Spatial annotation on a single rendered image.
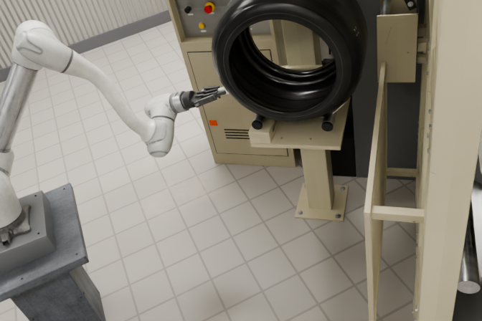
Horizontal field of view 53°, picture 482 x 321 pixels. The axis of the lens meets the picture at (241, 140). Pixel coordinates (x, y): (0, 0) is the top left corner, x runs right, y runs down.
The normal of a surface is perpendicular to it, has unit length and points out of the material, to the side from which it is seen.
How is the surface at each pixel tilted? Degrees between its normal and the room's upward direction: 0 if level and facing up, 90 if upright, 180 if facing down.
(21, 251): 90
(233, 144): 90
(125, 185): 0
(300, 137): 0
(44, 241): 90
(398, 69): 90
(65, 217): 0
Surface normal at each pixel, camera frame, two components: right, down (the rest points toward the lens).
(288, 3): -0.17, -0.11
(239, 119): -0.27, 0.64
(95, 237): -0.18, -0.77
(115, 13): 0.40, 0.52
